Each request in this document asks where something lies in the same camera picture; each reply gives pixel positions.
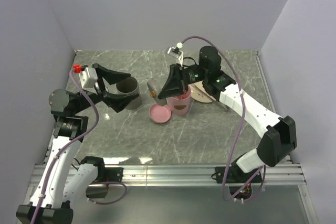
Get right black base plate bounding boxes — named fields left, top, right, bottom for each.
left=214, top=165, right=263, bottom=184

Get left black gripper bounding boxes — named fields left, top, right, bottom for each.
left=74, top=63, right=139, bottom=114

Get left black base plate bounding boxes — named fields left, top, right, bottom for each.
left=103, top=167, right=123, bottom=182

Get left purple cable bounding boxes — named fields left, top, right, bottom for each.
left=30, top=68, right=128, bottom=224

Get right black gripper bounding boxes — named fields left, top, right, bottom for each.
left=158, top=63, right=209, bottom=100

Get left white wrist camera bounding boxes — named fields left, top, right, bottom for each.
left=72, top=65, right=98, bottom=92

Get grey lid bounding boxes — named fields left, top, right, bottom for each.
left=147, top=79, right=167, bottom=106

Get pink cylindrical container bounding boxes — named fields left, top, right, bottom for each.
left=167, top=88, right=191, bottom=115

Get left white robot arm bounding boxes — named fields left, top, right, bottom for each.
left=16, top=63, right=138, bottom=223

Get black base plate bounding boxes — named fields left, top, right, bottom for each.
left=214, top=165, right=263, bottom=184
left=103, top=167, right=123, bottom=182

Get metal food tongs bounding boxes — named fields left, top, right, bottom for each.
left=191, top=88, right=230, bottom=112

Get grey cylindrical container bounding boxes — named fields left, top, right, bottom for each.
left=116, top=77, right=142, bottom=110

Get aluminium mounting rail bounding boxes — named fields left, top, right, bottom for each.
left=28, top=163, right=307, bottom=188

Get pink cream plate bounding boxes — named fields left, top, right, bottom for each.
left=190, top=81, right=215, bottom=103

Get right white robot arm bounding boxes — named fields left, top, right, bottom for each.
left=158, top=43, right=297, bottom=182

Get pink lid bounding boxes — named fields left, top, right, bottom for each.
left=149, top=103, right=172, bottom=124

